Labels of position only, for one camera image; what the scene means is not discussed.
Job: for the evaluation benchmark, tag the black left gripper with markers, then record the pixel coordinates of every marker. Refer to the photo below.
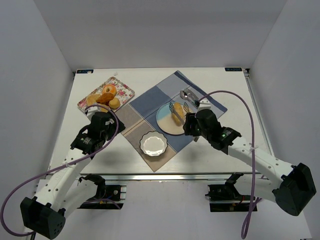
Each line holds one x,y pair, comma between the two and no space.
119,126

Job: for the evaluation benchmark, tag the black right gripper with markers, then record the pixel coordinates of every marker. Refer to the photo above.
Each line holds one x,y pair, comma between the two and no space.
188,124

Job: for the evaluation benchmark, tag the small round bun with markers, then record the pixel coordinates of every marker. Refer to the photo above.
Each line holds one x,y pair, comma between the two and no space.
114,103

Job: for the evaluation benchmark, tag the oblong golden bread roll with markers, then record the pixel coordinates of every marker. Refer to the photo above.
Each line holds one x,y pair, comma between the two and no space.
179,110

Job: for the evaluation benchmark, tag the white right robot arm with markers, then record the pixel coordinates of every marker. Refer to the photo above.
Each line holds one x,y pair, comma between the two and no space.
290,186

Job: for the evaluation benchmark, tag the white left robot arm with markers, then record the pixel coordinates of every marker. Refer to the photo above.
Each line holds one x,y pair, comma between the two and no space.
47,211

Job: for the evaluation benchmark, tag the brown crusty pastry piece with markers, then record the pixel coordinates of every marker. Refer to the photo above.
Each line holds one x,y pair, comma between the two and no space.
104,98

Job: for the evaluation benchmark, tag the round yellow muffin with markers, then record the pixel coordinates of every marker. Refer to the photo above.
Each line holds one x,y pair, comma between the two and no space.
91,99

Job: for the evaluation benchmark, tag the floral serving tray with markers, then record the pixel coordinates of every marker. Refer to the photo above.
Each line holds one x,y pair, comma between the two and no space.
124,94

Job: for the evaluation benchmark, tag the patchwork blue grey placemat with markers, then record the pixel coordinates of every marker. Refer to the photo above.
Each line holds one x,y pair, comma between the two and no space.
139,117

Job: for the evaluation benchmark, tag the blue and cream round plate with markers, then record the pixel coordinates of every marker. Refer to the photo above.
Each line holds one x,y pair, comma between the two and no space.
165,122

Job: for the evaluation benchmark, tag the white scalloped bowl black rim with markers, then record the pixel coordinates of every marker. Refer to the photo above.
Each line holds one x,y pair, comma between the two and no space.
153,144

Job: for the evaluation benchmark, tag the blue label sticker right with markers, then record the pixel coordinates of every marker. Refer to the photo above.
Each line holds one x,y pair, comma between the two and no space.
233,69

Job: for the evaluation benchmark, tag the blue label sticker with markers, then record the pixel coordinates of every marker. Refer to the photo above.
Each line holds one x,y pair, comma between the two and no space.
233,69
84,71

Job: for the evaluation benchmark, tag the blue label sticker left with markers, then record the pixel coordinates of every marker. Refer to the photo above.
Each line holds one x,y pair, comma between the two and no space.
84,71

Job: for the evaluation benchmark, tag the steel spoon green handle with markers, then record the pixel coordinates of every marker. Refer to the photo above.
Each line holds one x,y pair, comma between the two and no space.
188,97

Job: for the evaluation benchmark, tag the glazed ring donut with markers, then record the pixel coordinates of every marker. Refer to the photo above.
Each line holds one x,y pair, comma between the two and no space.
109,88

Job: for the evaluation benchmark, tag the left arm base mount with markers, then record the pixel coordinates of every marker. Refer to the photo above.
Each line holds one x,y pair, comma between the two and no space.
109,196

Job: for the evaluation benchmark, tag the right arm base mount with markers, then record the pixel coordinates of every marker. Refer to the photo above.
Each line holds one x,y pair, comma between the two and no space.
224,198

